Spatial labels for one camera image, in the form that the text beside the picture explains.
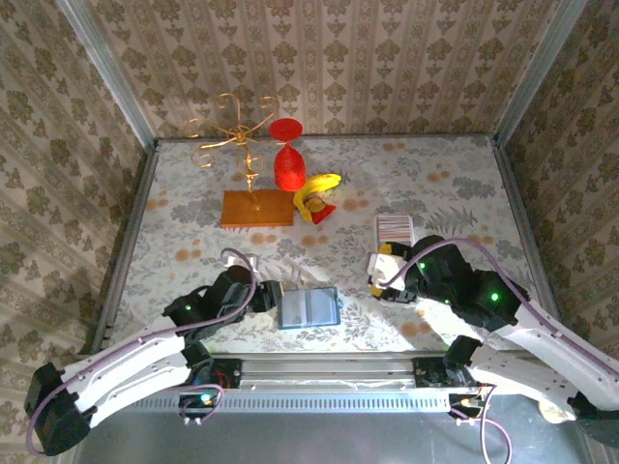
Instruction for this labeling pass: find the striped white box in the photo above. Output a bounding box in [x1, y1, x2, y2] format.
[378, 216, 413, 243]

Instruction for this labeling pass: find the blue card holder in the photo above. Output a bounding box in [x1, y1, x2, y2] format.
[278, 286, 345, 331]

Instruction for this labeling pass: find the clear plastic card box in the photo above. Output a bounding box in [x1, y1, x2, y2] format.
[375, 214, 418, 257]

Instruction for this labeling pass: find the red toy fruit piece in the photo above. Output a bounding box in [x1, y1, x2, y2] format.
[309, 195, 339, 226]

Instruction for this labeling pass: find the floral tablecloth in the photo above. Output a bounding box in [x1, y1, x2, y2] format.
[94, 134, 557, 354]

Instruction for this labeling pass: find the yellow toy banana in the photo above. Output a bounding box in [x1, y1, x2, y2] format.
[293, 173, 343, 222]

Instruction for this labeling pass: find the black controller box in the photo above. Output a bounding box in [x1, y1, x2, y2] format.
[178, 393, 217, 420]

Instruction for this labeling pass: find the red wine glass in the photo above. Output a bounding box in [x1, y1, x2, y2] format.
[268, 117, 308, 192]

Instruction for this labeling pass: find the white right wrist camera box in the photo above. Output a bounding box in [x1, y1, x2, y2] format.
[366, 253, 410, 292]

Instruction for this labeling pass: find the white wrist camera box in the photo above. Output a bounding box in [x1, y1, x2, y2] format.
[225, 255, 260, 272]
[366, 253, 410, 292]

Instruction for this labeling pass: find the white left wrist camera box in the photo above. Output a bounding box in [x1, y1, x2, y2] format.
[225, 255, 260, 272]

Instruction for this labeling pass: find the gold wire stand, wooden base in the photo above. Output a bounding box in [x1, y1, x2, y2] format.
[182, 92, 296, 229]

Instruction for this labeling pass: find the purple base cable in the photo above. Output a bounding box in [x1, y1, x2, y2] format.
[163, 380, 225, 426]
[449, 384, 515, 463]

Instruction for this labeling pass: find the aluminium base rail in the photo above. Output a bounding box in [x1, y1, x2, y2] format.
[212, 355, 454, 392]

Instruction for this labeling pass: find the aluminium side rail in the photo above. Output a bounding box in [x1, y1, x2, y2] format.
[91, 139, 161, 349]
[491, 137, 562, 330]

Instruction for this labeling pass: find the slotted metal cable duct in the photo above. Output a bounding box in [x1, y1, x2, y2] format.
[99, 389, 451, 413]

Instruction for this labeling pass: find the aluminium frame post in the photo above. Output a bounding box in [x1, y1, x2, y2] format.
[54, 0, 160, 149]
[491, 0, 594, 146]

